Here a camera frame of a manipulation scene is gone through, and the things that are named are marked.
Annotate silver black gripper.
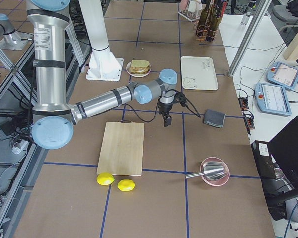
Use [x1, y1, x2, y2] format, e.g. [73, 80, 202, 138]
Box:
[158, 89, 186, 127]

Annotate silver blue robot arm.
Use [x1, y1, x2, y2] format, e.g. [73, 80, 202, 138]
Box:
[26, 0, 177, 150]

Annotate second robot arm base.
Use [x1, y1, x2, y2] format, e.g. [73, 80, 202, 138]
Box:
[0, 13, 32, 50]

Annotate cream rectangular tray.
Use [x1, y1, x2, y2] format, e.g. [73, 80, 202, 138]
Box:
[180, 56, 218, 91]

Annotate sandwich bread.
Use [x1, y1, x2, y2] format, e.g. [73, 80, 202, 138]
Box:
[131, 59, 149, 72]

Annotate grey folded cloth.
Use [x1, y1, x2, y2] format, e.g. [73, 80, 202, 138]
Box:
[203, 109, 226, 128]

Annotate wooden cutting board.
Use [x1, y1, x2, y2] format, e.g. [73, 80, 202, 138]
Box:
[97, 122, 145, 176]

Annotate white round plate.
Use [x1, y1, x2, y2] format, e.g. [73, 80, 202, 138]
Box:
[126, 62, 151, 78]

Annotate metal scoop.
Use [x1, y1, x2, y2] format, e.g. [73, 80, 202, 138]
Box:
[185, 161, 227, 181]

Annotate right yellow lemon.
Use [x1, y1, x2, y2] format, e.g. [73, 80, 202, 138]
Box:
[117, 179, 135, 191]

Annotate yellow lemon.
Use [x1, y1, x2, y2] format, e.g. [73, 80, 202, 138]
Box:
[96, 172, 115, 186]
[117, 179, 135, 191]

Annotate pink bowl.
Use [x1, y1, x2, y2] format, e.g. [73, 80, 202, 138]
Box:
[200, 157, 230, 186]

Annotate left yellow lemon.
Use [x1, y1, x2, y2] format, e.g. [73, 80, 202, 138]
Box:
[96, 172, 115, 186]

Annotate dark wine bottle left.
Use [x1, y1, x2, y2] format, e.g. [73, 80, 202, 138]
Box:
[195, 0, 212, 40]

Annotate dark wine bottle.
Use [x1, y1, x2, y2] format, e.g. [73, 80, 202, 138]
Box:
[206, 0, 227, 42]
[195, 0, 212, 40]

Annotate black computer box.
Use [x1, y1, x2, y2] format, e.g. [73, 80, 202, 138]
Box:
[251, 140, 281, 180]

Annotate teach pendant near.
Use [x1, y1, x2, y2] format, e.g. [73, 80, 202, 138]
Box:
[255, 83, 292, 116]

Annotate teach pendant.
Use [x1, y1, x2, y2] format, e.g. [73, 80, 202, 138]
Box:
[255, 83, 292, 116]
[267, 62, 298, 90]

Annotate dark wine bottle right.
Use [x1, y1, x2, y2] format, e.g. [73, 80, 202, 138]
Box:
[206, 0, 227, 42]

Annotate teach pendant far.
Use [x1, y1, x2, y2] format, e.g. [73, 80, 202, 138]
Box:
[267, 62, 298, 90]

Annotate white power strip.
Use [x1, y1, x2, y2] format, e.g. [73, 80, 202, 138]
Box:
[11, 140, 29, 154]

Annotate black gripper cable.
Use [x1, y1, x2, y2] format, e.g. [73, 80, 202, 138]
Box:
[124, 93, 202, 124]

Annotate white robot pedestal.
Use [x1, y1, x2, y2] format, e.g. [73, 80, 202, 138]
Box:
[79, 0, 124, 81]

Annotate aluminium frame post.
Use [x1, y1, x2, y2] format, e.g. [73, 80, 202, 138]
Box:
[228, 0, 272, 77]

